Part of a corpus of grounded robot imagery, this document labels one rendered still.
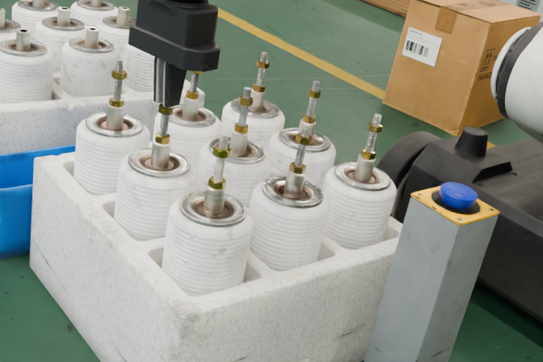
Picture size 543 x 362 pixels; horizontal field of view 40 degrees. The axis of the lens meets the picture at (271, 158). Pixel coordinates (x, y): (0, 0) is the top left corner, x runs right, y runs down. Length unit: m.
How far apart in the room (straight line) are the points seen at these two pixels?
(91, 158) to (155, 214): 0.14
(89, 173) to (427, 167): 0.56
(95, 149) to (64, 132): 0.29
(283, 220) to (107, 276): 0.22
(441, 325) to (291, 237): 0.20
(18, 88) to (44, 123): 0.07
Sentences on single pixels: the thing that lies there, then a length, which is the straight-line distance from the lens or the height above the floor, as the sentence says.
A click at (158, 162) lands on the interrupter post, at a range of 0.91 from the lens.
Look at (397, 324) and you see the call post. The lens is 0.89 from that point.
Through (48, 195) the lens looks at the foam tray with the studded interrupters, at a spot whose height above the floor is 0.15.
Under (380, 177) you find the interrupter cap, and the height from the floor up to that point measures 0.25.
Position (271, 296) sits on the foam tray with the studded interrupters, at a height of 0.17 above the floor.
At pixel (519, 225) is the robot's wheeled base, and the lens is 1.17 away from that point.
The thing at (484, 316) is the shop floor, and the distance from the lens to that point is 1.26.
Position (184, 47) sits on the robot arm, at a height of 0.42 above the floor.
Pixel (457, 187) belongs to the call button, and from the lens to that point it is 0.83.
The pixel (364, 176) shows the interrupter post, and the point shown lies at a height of 0.26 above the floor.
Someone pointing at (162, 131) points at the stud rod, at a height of 0.30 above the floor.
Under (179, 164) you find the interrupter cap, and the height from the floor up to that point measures 0.25.
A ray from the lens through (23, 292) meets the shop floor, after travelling 1.11.
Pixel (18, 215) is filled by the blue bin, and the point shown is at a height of 0.07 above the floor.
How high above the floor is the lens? 0.66
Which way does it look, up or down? 24 degrees down
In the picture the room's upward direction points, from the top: 11 degrees clockwise
